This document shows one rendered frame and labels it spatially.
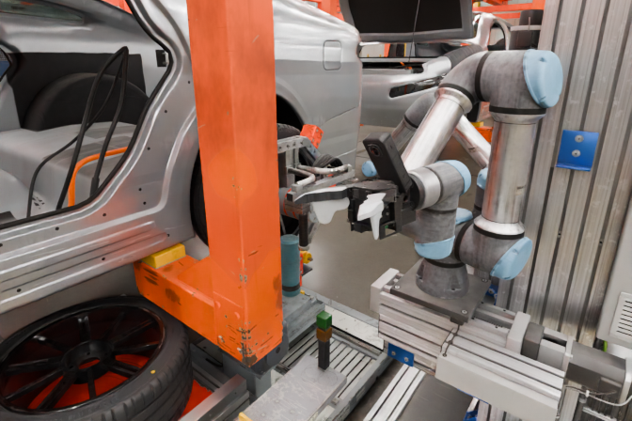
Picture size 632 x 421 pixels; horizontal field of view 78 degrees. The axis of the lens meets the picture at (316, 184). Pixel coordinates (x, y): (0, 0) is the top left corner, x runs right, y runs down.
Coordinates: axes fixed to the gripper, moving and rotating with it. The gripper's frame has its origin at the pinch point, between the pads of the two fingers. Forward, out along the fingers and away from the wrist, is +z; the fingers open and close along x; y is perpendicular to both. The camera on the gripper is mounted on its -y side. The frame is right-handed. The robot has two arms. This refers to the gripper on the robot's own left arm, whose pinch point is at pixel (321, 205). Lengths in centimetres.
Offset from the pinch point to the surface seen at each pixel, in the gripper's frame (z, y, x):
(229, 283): -9, 36, 60
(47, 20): 2, -84, 277
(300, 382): -24, 73, 50
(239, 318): -9, 47, 57
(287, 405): -15, 73, 45
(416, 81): -284, -28, 201
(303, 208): -44, 22, 69
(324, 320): -32, 53, 45
